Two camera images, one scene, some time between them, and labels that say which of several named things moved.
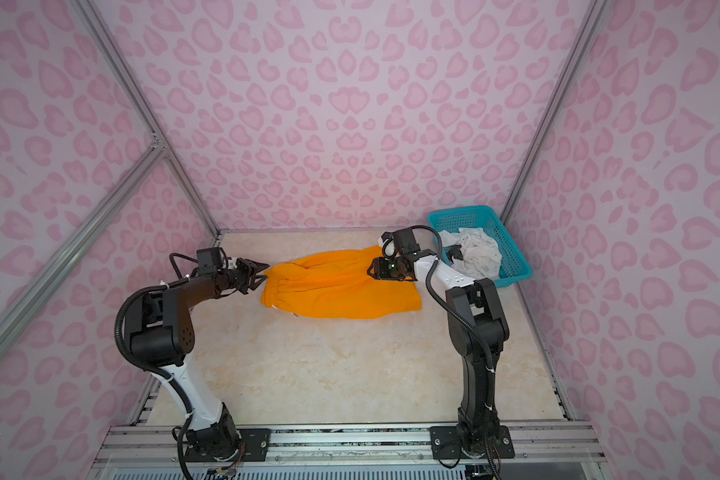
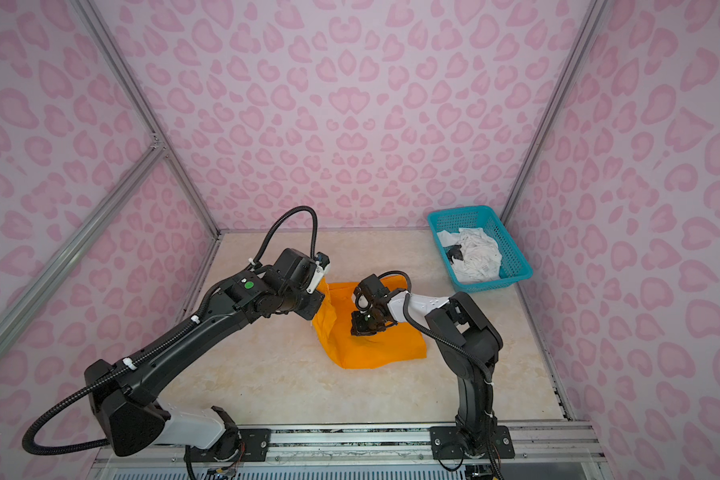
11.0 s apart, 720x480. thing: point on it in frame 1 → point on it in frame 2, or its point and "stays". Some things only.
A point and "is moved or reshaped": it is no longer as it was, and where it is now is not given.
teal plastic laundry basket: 515,268 stays
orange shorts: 337,285 is moved or reshaped
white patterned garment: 482,258 stays
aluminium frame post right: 589,23 stays
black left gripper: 249,271 → 317,301
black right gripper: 381,269 → 359,329
